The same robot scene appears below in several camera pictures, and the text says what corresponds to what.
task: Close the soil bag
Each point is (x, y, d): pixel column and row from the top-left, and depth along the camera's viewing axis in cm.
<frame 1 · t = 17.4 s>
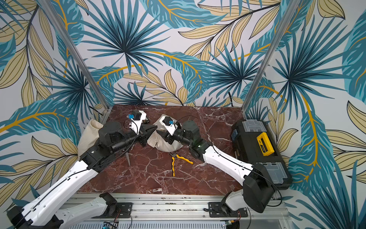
left hand: (155, 128, 64), fingers closed
right hand: (148, 134, 67), fingers open
yellow handled pliers: (174, 155, 94), on the table
black yellow toolbox: (253, 142, 82), point 18 cm above the table

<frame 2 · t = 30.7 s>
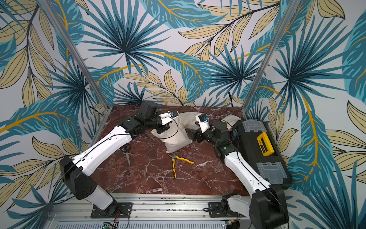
left hand: (169, 120, 76), fingers closed
right hand: (182, 129, 76), fingers open
cream cloth bag back right: (230, 118, 107), point 7 cm above the table
the other named things where they were.

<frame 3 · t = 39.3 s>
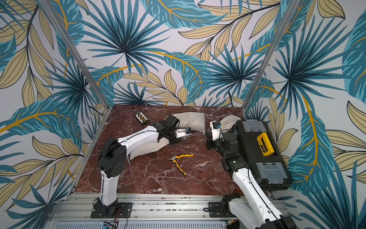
left hand: (177, 138, 91), fingers closed
right hand: (198, 133, 76), fingers closed
the named things where they were.

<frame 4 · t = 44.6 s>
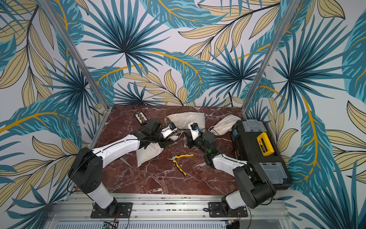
left hand: (169, 138, 87), fingers open
right hand: (175, 136, 82), fingers closed
the named things where they were.

